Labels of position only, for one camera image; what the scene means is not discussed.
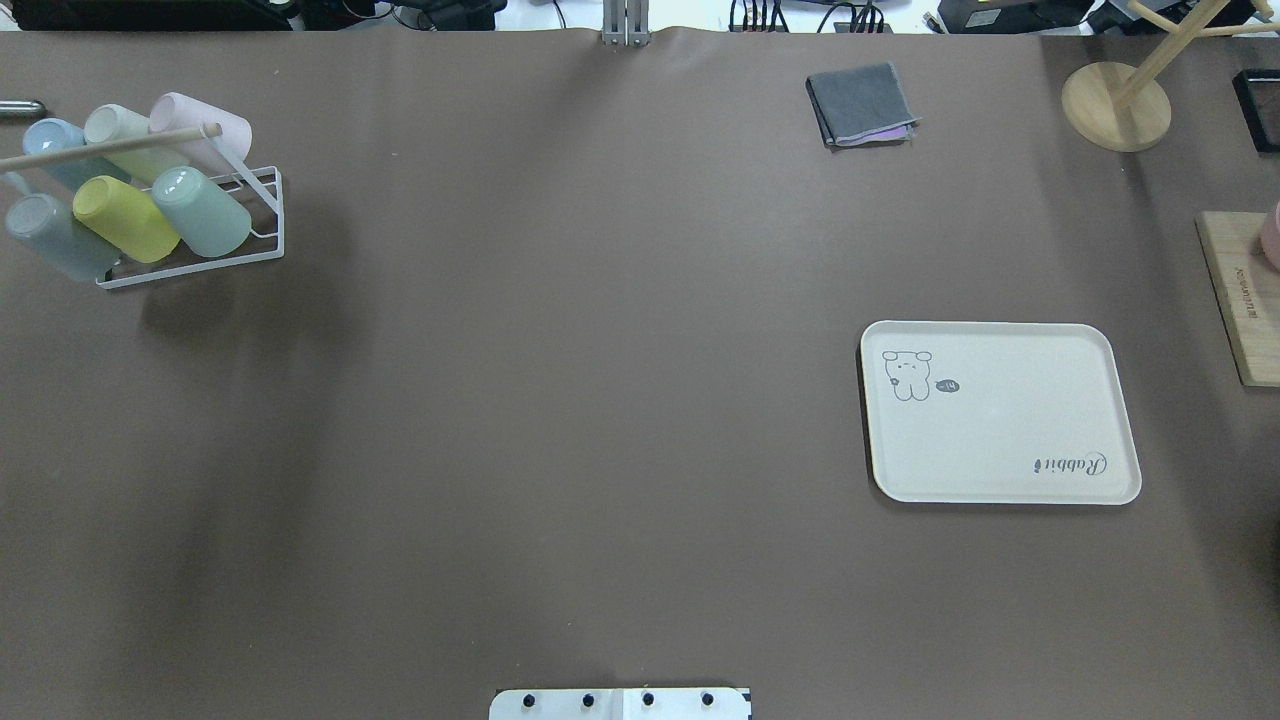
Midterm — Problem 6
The pink bowl with ice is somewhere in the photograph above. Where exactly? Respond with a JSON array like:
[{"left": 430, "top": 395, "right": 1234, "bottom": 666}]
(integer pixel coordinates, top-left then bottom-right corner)
[{"left": 1260, "top": 202, "right": 1280, "bottom": 272}]

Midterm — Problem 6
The grey plastic cup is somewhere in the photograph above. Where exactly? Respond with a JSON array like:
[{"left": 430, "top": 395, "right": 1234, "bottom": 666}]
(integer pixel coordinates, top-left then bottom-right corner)
[{"left": 4, "top": 193, "right": 122, "bottom": 282}]

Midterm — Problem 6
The yellow plastic cup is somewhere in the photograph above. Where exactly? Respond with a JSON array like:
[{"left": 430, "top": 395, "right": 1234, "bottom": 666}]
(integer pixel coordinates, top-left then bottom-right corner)
[{"left": 72, "top": 176, "right": 180, "bottom": 264}]

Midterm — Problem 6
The folded grey cloth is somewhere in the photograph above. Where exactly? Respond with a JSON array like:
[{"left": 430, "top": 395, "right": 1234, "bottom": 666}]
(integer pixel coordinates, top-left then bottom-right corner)
[{"left": 805, "top": 61, "right": 919, "bottom": 149}]

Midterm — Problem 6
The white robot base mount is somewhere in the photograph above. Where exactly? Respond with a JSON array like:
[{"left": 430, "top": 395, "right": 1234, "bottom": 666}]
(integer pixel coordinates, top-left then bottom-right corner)
[{"left": 488, "top": 685, "right": 753, "bottom": 719}]

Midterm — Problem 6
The white wire cup rack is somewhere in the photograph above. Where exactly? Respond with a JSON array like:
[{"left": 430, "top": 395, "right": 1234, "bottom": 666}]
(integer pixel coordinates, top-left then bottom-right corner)
[{"left": 0, "top": 123, "right": 285, "bottom": 291}]

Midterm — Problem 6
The aluminium frame post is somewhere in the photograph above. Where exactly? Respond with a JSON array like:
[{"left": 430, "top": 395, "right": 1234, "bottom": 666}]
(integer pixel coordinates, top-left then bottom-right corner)
[{"left": 602, "top": 0, "right": 652, "bottom": 47}]

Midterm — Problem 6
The pink plastic cup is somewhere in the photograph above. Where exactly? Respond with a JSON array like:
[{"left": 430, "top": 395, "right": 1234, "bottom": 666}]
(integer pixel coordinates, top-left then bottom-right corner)
[{"left": 148, "top": 92, "right": 253, "bottom": 176}]

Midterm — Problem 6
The black tray edge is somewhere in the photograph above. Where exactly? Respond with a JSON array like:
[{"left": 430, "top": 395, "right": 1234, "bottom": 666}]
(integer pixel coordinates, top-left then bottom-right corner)
[{"left": 1231, "top": 68, "right": 1279, "bottom": 152}]

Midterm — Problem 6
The green plastic cup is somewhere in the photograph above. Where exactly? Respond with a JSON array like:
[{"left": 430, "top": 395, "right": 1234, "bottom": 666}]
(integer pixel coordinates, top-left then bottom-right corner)
[{"left": 150, "top": 167, "right": 252, "bottom": 258}]

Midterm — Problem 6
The pale cream plastic cup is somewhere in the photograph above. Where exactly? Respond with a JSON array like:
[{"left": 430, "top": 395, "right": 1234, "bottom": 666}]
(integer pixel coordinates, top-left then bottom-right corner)
[{"left": 83, "top": 104, "right": 191, "bottom": 187}]

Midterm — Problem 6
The light blue plastic cup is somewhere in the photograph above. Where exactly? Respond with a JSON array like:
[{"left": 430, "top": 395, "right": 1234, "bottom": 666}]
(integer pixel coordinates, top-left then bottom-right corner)
[{"left": 22, "top": 118, "right": 132, "bottom": 193}]

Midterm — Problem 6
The cream rabbit print tray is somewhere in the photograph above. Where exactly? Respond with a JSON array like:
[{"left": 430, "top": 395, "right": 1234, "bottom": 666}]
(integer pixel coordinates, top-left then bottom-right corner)
[{"left": 860, "top": 320, "right": 1142, "bottom": 506}]

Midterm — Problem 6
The wooden cutting board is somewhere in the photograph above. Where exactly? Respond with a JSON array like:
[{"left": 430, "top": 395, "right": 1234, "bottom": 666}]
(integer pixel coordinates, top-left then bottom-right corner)
[{"left": 1196, "top": 208, "right": 1279, "bottom": 388}]

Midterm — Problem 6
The wooden mug tree stand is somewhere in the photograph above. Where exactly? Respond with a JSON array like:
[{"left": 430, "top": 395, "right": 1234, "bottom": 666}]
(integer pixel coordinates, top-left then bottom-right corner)
[{"left": 1061, "top": 1, "right": 1279, "bottom": 152}]

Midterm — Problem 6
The black pen on table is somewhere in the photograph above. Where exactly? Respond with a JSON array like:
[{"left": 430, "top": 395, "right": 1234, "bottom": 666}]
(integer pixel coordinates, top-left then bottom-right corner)
[{"left": 0, "top": 99, "right": 49, "bottom": 120}]

